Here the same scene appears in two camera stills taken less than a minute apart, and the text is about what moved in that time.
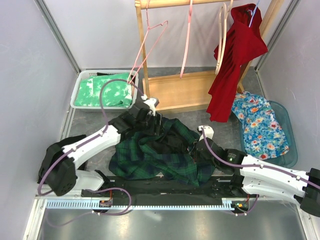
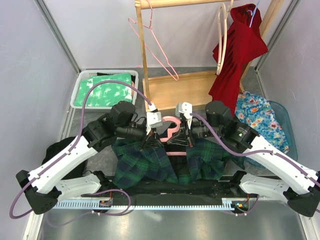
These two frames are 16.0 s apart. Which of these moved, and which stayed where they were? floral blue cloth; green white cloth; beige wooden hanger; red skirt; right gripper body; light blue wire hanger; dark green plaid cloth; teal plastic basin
Moved: right gripper body; dark green plaid cloth
Stayed: beige wooden hanger; green white cloth; light blue wire hanger; red skirt; floral blue cloth; teal plastic basin
